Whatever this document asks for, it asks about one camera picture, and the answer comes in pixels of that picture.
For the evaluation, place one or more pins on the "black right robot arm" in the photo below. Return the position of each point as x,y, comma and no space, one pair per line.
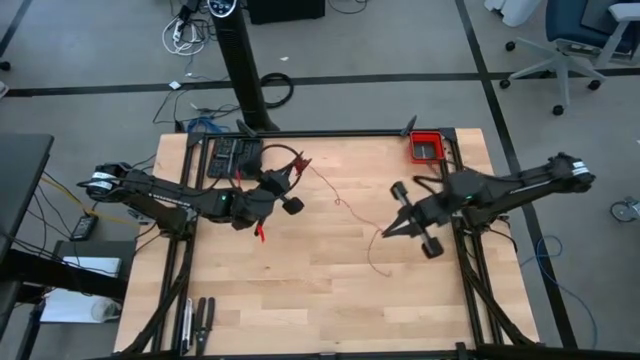
525,185

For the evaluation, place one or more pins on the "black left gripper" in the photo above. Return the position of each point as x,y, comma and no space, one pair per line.
250,205

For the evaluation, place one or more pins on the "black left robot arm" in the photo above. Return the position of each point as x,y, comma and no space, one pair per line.
150,192

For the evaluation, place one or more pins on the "black power adapter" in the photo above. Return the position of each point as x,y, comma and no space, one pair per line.
84,227

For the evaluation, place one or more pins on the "black pliers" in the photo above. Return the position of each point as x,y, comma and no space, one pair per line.
202,325

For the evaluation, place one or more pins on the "small white tag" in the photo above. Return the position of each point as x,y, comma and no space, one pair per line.
175,85

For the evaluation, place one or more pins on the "grey caster wheel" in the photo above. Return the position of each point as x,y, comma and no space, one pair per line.
625,210

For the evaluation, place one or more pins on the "black low shelf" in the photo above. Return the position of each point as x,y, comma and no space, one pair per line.
95,248

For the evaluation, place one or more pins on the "small red tag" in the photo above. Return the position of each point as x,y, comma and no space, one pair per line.
260,231

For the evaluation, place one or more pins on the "black tower fan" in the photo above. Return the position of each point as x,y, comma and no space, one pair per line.
242,65

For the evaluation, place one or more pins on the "red collapsible bin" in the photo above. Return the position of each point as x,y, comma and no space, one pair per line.
427,147

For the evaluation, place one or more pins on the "clear plastic cup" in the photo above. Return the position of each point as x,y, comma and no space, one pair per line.
105,310

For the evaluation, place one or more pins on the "black desk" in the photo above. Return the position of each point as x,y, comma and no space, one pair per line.
20,175

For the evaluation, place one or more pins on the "silver hand tool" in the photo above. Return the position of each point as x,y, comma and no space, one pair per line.
187,325

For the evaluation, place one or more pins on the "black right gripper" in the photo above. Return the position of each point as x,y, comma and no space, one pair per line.
430,212

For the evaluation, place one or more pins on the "black box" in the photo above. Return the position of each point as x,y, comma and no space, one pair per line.
285,10

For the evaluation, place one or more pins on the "black clamp bracket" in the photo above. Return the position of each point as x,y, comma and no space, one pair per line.
246,127
410,125

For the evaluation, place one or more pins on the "black tool tray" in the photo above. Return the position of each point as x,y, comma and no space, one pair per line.
227,157

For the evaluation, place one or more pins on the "blue office chair grey arms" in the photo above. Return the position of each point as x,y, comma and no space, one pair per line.
570,25

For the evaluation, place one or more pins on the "white sheet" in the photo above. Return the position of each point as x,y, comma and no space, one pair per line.
92,266

